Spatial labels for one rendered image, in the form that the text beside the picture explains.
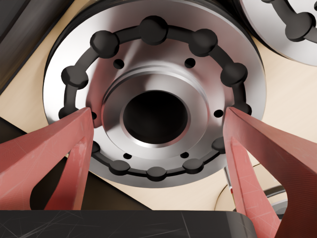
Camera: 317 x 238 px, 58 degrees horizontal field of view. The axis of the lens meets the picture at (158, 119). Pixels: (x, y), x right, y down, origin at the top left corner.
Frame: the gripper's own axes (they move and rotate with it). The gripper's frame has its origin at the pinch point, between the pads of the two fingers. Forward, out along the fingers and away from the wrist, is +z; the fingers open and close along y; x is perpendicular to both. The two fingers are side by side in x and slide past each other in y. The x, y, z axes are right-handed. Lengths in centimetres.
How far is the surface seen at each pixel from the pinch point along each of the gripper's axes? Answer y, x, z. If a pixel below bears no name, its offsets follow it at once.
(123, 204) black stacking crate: 2.5, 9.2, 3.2
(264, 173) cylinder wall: -6.9, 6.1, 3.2
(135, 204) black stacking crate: 1.7, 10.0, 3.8
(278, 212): -7.5, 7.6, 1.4
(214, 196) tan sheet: -4.2, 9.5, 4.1
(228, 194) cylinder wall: -4.9, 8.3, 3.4
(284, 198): -7.4, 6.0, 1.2
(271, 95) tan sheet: -6.4, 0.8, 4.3
